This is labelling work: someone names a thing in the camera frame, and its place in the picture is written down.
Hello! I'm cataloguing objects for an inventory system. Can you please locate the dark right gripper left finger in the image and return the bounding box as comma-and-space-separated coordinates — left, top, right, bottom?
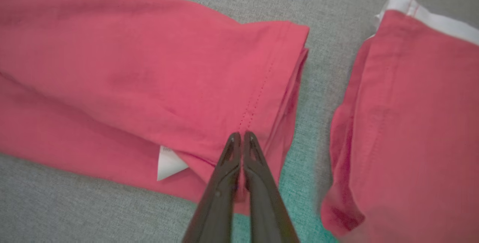
181, 131, 242, 243

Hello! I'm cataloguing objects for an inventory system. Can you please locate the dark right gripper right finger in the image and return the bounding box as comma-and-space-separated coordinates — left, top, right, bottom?
243, 131, 300, 243

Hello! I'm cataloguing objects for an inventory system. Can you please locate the red shorts white side stripe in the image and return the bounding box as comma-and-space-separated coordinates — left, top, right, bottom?
320, 0, 479, 243

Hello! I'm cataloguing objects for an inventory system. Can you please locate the red jersey shirt white trim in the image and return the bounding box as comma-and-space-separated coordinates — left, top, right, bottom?
0, 0, 311, 216

